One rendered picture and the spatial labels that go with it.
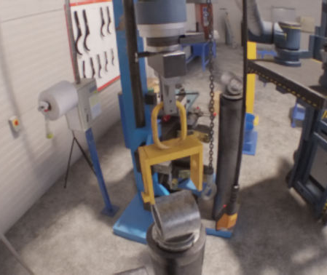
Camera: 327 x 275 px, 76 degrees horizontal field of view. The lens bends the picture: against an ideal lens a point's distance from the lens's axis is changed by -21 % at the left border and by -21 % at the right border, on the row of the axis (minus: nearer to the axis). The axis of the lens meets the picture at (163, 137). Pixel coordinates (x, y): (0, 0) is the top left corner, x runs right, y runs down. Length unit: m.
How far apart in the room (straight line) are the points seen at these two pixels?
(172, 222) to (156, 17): 0.55
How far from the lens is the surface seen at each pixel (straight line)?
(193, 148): 0.65
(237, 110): 1.93
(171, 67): 0.51
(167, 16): 0.51
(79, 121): 2.25
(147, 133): 2.10
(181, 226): 0.77
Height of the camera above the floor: 2.20
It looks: 31 degrees down
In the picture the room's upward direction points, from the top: 5 degrees counter-clockwise
